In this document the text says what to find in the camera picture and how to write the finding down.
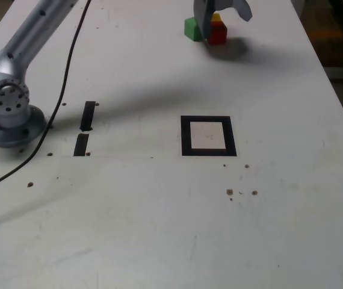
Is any black tape square outline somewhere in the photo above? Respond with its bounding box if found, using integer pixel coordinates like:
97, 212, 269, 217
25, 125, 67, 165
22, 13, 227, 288
180, 115, 238, 157

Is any black tape strip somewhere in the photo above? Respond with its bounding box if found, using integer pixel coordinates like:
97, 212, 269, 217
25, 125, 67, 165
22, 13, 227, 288
73, 101, 96, 157

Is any green cube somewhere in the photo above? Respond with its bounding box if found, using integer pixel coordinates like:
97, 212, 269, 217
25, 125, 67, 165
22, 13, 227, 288
184, 17, 204, 42

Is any black cable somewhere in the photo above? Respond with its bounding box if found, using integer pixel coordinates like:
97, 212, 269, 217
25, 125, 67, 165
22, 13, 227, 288
0, 0, 92, 193

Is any red cube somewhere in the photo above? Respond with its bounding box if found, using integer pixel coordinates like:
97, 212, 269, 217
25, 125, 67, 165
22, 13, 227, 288
207, 21, 228, 46

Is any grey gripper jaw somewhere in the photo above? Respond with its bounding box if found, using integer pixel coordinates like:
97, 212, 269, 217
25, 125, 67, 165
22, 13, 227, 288
215, 0, 253, 23
193, 0, 216, 42

